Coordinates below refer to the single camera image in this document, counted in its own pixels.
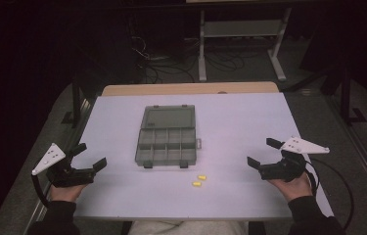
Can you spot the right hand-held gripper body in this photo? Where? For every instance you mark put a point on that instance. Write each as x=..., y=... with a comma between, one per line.
x=285, y=169

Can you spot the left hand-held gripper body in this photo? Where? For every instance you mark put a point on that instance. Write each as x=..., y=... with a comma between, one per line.
x=61, y=176

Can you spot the yellow earplug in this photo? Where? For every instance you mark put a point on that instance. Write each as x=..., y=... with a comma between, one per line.
x=196, y=184
x=202, y=177

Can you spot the grey plastic compartment box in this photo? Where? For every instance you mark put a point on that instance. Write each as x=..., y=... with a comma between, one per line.
x=168, y=137

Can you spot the person's left hand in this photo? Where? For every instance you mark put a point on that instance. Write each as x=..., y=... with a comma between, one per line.
x=64, y=193

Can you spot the person's right hand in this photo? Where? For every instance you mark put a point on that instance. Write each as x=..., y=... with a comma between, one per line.
x=297, y=188

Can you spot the black metal stand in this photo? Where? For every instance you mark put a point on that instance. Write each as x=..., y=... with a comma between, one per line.
x=77, y=104
x=347, y=101

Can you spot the wooden table board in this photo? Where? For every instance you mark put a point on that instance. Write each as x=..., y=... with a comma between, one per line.
x=187, y=88

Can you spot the metal floor rail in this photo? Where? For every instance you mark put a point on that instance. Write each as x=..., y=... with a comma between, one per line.
x=363, y=156

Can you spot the white metal desk frame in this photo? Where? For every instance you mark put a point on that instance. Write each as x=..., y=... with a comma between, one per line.
x=243, y=28

